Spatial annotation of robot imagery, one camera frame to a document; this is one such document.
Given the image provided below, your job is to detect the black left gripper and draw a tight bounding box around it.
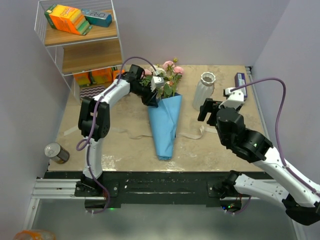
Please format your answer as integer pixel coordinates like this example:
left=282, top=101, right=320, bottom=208
left=131, top=82, right=159, bottom=108

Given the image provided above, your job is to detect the blue wrapping paper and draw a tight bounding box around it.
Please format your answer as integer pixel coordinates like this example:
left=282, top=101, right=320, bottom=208
left=147, top=93, right=182, bottom=161

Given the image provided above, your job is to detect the beige ribbon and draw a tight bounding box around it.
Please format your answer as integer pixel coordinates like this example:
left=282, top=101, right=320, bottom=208
left=63, top=124, right=218, bottom=141

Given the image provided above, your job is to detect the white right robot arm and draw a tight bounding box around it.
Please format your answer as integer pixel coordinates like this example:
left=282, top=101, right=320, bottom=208
left=198, top=98, right=320, bottom=226

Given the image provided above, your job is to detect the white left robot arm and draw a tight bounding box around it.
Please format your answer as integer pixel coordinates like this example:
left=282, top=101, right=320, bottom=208
left=76, top=64, right=164, bottom=196

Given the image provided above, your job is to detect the white ribbed ceramic vase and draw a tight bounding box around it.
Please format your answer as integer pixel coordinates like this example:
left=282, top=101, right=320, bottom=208
left=192, top=72, right=216, bottom=111

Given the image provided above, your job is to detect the pink artificial flower bouquet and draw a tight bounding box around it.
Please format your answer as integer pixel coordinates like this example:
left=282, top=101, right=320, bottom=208
left=140, top=57, right=184, bottom=99

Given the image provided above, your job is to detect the purple rectangular box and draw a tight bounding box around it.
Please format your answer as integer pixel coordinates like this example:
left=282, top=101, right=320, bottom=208
left=234, top=72, right=248, bottom=101

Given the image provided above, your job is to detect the orange box bottom right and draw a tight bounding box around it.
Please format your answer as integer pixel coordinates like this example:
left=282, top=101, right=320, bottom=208
left=112, top=70, right=125, bottom=81

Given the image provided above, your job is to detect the orange box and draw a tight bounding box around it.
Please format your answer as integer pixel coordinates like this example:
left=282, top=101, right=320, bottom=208
left=90, top=67, right=113, bottom=84
left=112, top=70, right=125, bottom=81
left=72, top=72, right=91, bottom=87

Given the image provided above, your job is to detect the orange box bottom middle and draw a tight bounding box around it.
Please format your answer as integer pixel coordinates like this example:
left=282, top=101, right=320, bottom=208
left=90, top=67, right=113, bottom=84

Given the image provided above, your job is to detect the purple wavy striped cloth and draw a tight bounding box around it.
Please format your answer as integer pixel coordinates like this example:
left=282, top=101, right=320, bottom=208
left=79, top=85, right=106, bottom=101

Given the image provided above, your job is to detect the orange box bottom left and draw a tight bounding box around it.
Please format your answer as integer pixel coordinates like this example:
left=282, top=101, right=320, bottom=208
left=72, top=72, right=91, bottom=87

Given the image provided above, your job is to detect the teal toothpaste box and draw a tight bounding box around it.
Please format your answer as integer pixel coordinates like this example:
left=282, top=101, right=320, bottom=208
left=81, top=8, right=113, bottom=28

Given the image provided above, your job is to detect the metal tin can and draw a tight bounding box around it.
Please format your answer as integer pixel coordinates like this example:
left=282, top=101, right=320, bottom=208
left=44, top=142, right=70, bottom=164

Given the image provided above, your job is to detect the orange sponge pack top shelf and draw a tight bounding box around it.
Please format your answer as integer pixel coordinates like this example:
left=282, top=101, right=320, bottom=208
left=44, top=4, right=92, bottom=36

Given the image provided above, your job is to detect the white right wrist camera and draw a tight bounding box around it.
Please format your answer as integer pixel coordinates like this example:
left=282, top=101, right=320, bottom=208
left=220, top=87, right=245, bottom=109

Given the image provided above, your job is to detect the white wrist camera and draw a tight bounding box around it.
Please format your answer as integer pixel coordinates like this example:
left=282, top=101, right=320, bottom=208
left=150, top=76, right=165, bottom=92
left=220, top=87, right=245, bottom=109

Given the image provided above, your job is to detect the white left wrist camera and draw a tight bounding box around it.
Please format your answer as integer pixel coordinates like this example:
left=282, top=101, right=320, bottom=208
left=150, top=76, right=165, bottom=92

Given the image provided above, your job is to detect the white wire wooden shelf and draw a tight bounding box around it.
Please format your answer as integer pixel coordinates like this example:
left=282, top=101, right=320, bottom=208
left=34, top=0, right=124, bottom=101

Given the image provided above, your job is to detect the aluminium frame rail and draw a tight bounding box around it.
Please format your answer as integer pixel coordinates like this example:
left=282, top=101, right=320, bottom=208
left=22, top=178, right=85, bottom=230

